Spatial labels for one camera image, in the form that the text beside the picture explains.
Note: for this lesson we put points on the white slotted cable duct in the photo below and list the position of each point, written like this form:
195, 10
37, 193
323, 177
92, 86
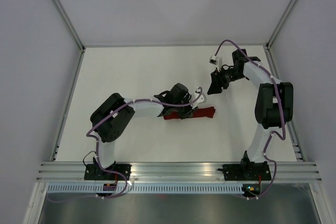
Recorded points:
147, 188

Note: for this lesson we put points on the right aluminium frame post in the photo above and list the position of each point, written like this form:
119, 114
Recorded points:
284, 16

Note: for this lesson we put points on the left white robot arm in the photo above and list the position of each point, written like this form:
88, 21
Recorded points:
111, 118

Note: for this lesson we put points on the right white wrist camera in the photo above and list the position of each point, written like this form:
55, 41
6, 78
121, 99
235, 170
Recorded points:
217, 62

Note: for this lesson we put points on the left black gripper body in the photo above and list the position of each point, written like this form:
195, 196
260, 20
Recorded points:
184, 110

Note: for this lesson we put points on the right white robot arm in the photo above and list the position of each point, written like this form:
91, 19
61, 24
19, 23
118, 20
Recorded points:
273, 109

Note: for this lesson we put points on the dark red cloth napkin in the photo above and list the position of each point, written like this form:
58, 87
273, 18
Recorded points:
199, 113

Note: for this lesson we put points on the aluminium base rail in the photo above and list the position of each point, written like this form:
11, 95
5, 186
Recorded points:
287, 172

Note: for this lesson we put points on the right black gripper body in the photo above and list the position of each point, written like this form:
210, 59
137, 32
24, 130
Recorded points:
229, 75

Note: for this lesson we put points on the aluminium frame post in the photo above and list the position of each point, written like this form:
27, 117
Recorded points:
284, 16
65, 18

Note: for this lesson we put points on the left aluminium frame post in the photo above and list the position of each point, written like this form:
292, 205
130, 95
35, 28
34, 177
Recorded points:
65, 18

